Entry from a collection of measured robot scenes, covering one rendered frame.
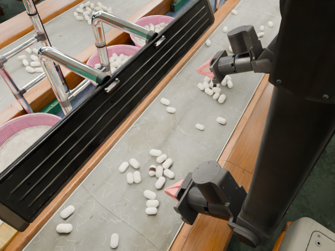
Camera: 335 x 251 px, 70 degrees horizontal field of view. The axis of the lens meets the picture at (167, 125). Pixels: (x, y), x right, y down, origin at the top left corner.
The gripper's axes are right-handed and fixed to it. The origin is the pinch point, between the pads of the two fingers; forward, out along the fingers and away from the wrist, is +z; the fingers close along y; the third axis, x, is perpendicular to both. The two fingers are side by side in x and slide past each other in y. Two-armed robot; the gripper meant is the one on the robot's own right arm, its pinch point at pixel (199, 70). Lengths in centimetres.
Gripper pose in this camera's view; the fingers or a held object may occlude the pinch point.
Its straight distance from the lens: 85.1
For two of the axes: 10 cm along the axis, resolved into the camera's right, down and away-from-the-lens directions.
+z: -7.2, 0.0, 6.9
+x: 4.7, 7.4, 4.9
